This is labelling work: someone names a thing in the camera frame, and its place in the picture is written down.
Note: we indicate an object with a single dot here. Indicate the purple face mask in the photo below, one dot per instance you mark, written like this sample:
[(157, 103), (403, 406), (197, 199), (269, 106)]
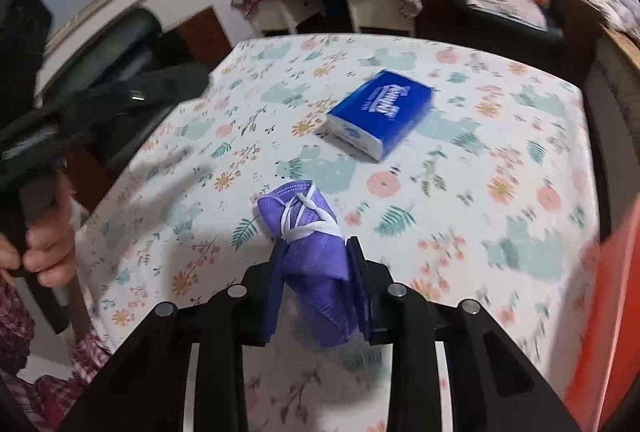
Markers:
[(310, 257)]

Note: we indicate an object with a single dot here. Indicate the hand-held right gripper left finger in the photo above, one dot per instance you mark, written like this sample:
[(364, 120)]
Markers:
[(272, 302)]

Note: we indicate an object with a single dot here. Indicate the dark wooden bedside cabinet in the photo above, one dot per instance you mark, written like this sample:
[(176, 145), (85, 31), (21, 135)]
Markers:
[(580, 27)]

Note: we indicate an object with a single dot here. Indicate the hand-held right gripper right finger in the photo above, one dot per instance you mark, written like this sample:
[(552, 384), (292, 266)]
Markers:
[(360, 297)]

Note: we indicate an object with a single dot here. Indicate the white cabinet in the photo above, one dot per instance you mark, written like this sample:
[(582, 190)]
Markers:
[(380, 12), (280, 15)]

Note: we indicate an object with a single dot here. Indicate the crumpled white clothes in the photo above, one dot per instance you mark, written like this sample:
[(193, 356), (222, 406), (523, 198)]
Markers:
[(615, 7)]

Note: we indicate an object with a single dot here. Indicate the brown wooden side table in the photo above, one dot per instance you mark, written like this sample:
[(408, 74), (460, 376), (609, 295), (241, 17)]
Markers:
[(205, 30)]

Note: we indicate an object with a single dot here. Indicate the person's left hand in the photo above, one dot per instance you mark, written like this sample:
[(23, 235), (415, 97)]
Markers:
[(50, 247)]

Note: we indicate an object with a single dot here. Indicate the pink plastic bin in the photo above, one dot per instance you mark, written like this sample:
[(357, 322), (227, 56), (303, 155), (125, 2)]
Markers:
[(610, 312)]

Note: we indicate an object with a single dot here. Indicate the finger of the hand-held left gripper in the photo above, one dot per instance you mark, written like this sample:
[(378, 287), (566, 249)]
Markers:
[(150, 90)]

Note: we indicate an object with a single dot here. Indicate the folded pale printed cloth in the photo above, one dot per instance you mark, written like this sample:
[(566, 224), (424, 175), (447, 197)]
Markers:
[(505, 5)]

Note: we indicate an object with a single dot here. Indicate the red plaid pajama clothing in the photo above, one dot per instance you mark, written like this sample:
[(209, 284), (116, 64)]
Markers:
[(25, 362)]

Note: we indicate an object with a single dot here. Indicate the blue tissue pack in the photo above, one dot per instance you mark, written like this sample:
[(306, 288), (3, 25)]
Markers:
[(380, 107)]

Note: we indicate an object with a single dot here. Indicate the black leather sofa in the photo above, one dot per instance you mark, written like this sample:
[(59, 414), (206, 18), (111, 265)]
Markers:
[(110, 47)]

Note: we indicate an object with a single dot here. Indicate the floral animal print tablecloth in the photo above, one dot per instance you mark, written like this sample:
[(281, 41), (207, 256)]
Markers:
[(450, 162)]

